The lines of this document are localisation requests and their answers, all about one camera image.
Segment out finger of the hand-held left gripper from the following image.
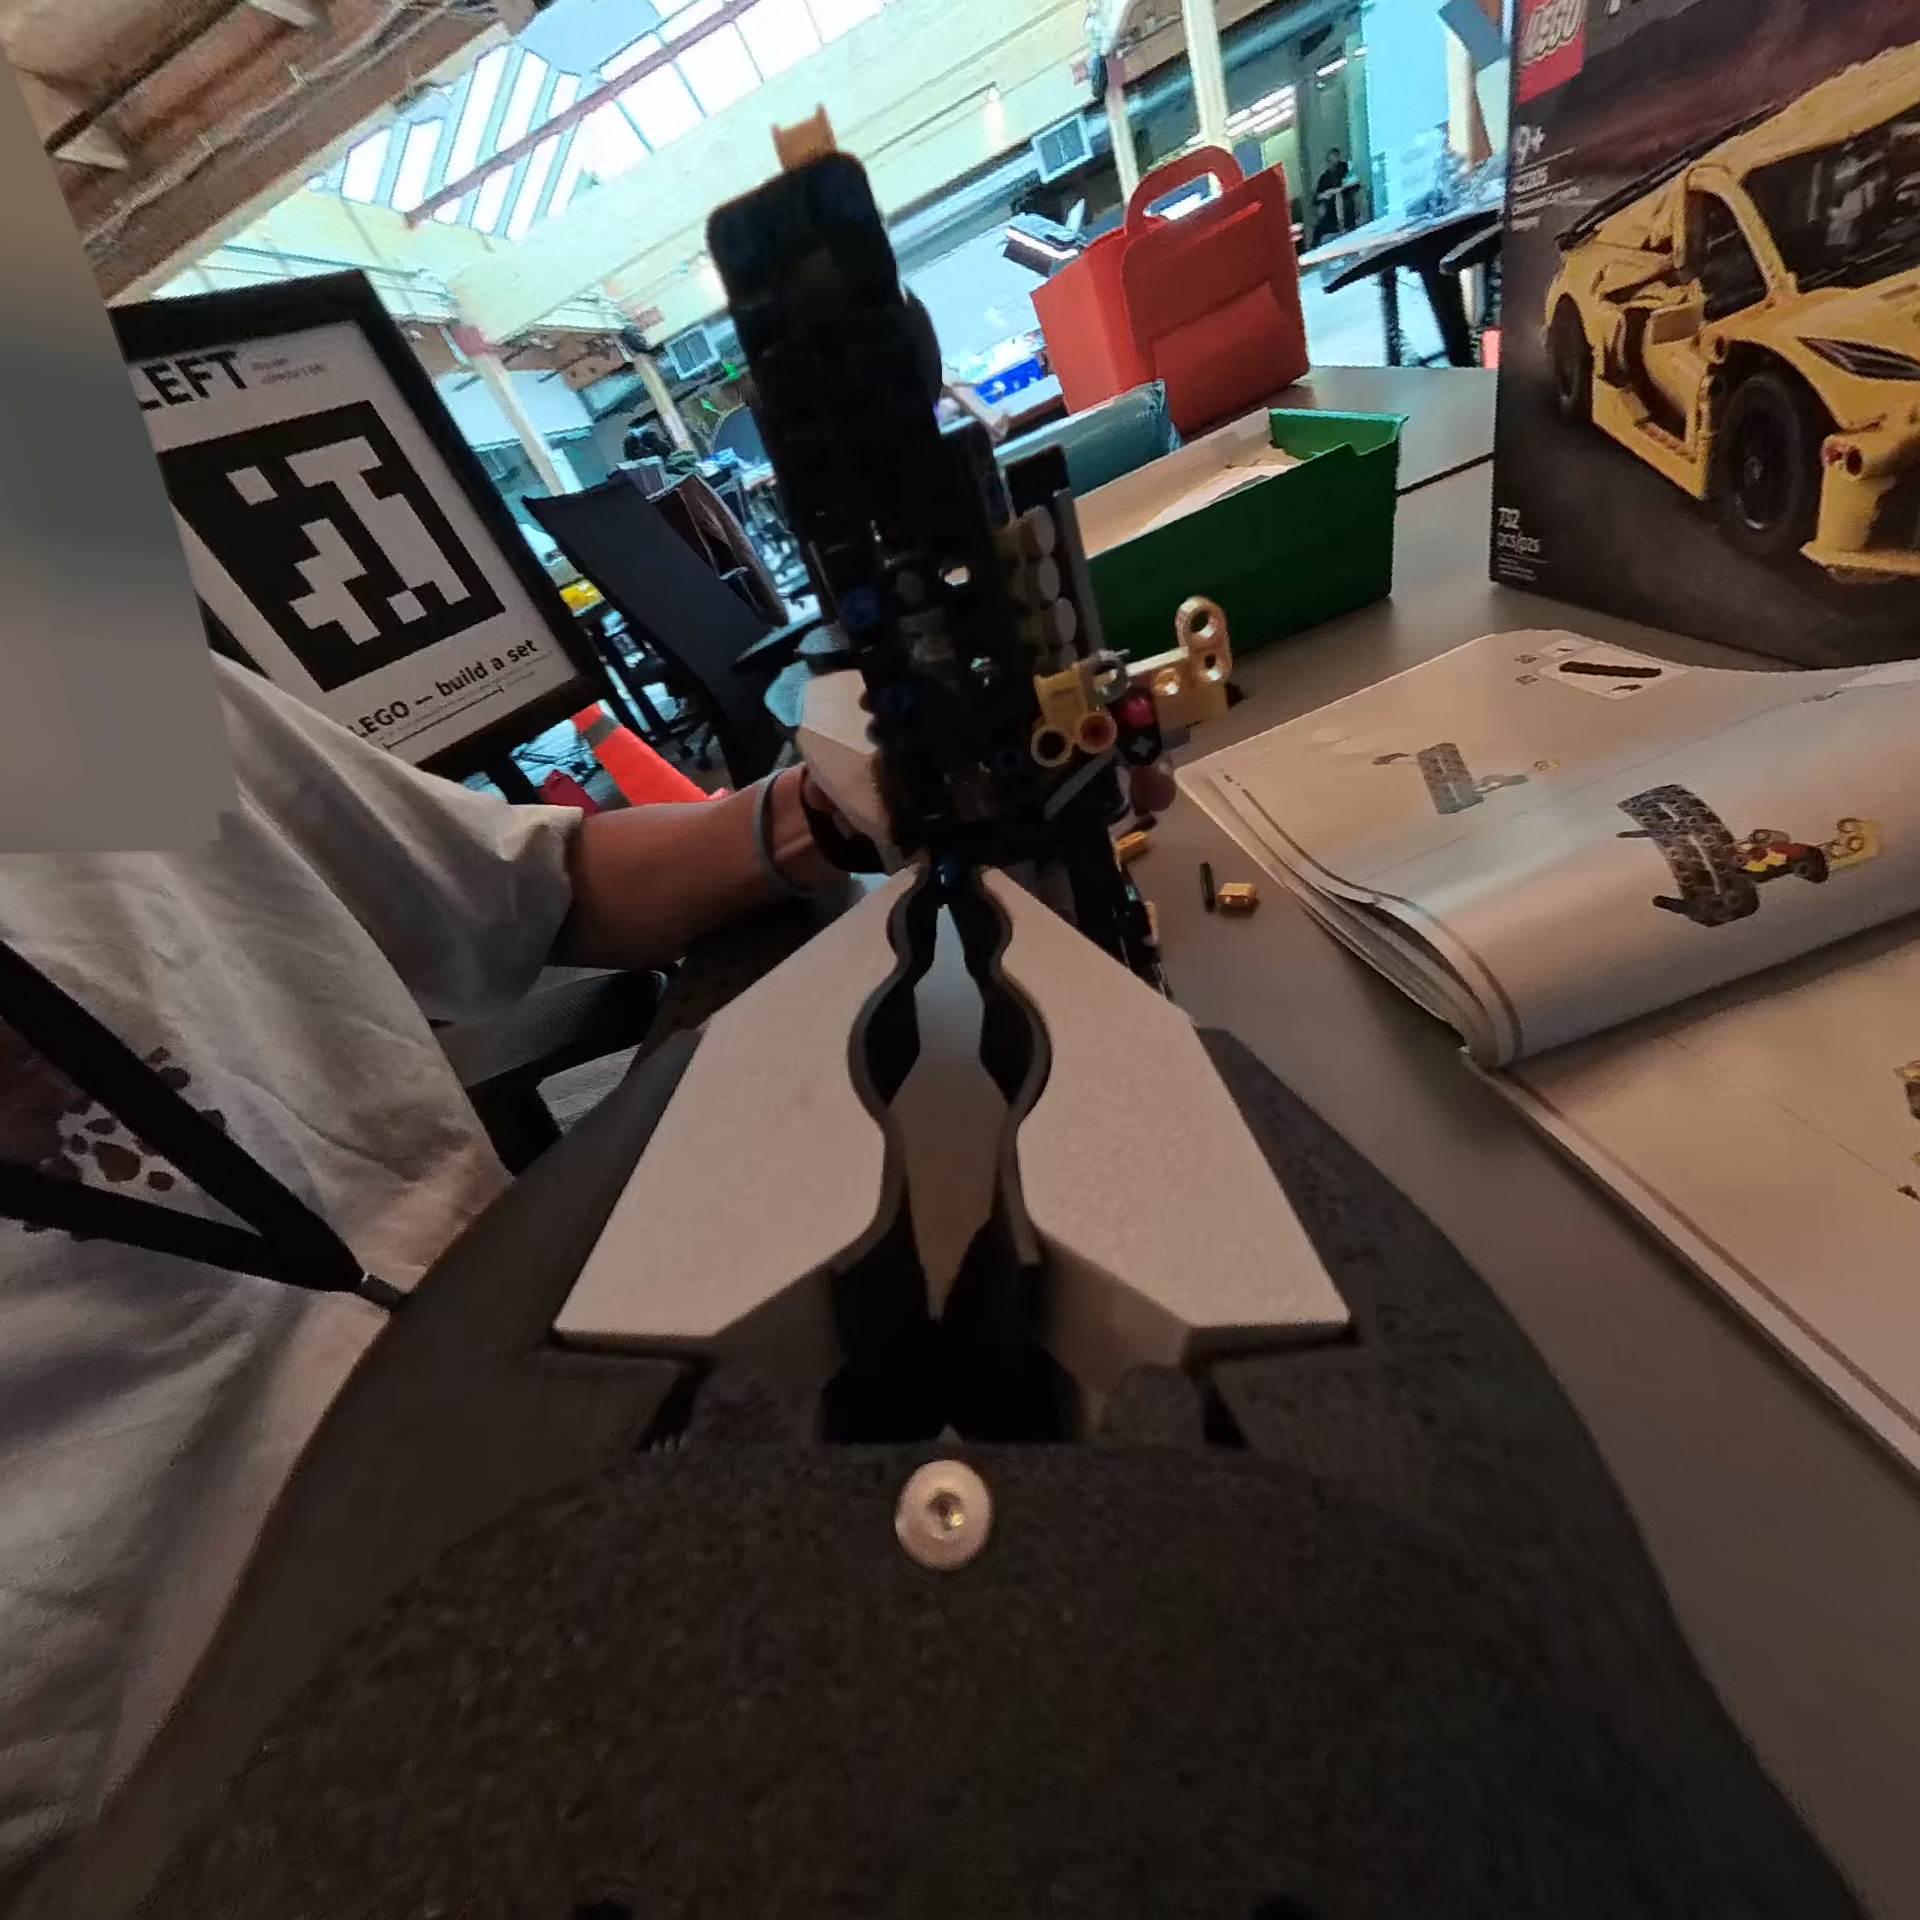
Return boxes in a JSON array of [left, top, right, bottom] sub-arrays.
[[795, 705, 906, 857]]

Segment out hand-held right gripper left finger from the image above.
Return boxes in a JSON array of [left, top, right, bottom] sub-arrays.
[[551, 865, 945, 1395]]

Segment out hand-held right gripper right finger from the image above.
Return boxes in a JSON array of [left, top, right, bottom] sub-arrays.
[[964, 865, 1355, 1385]]

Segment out black yellow lego car chassis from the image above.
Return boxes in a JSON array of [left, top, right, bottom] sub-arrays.
[[704, 113, 1240, 1000]]

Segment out person's left forearm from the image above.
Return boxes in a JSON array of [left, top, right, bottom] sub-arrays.
[[551, 792, 778, 972]]

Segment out person's left hand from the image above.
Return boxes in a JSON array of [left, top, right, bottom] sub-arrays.
[[778, 769, 903, 892]]

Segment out blue wristband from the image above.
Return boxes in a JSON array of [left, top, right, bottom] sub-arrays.
[[748, 767, 820, 899]]

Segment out orange traffic cone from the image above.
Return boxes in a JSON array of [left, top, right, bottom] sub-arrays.
[[570, 705, 708, 813]]

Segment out black office chair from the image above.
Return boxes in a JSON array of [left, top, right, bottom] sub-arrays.
[[521, 477, 820, 792]]

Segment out teal cushion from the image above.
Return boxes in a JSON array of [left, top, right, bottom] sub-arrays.
[[960, 383, 1182, 498]]

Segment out green plastic bin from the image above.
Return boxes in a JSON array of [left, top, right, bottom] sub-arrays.
[[1080, 407, 1408, 664]]

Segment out white paper sheets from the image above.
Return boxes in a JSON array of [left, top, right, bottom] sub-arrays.
[[1080, 412, 1308, 557]]

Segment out open instruction booklet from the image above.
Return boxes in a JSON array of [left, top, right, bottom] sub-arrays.
[[1178, 632, 1920, 1482]]

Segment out framed black white marker sign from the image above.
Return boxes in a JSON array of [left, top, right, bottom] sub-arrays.
[[113, 269, 610, 777]]

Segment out red felt bag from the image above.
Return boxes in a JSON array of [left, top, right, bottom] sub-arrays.
[[1032, 151, 1311, 442]]

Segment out black background table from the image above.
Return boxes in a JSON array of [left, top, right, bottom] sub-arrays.
[[1304, 209, 1504, 371]]

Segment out yellow car picture cardboard box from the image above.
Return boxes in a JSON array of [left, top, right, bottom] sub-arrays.
[[1494, 0, 1920, 672]]

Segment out black chest strap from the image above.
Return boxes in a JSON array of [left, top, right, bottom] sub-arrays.
[[0, 943, 409, 1309]]

